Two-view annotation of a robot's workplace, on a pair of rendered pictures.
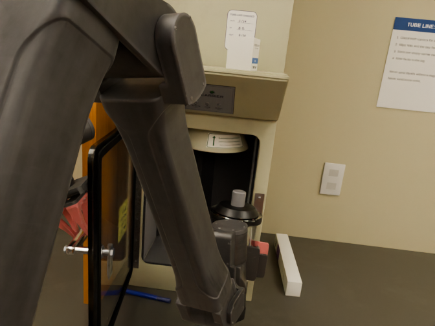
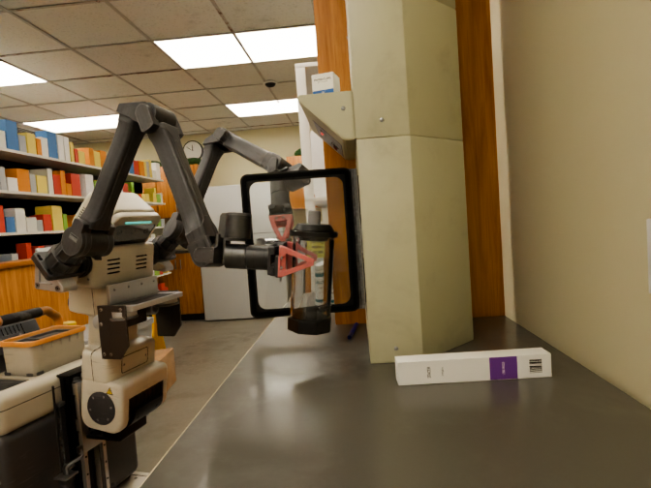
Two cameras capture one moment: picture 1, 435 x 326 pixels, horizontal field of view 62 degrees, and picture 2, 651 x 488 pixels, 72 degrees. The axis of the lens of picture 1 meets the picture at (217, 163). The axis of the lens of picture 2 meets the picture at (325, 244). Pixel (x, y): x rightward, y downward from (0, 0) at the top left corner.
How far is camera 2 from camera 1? 1.31 m
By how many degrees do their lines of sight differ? 90
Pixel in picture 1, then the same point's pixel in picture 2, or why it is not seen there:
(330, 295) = (418, 405)
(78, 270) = not seen: hidden behind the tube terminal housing
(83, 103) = (124, 137)
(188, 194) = (168, 171)
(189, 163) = (170, 158)
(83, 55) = (122, 125)
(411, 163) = not seen: outside the picture
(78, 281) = not seen: hidden behind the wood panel
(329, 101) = (636, 84)
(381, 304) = (426, 447)
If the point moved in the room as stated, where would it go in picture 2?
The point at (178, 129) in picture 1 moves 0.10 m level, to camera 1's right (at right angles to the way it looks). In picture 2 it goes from (162, 143) to (144, 136)
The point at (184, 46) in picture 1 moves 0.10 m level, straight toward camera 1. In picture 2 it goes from (139, 113) to (96, 115)
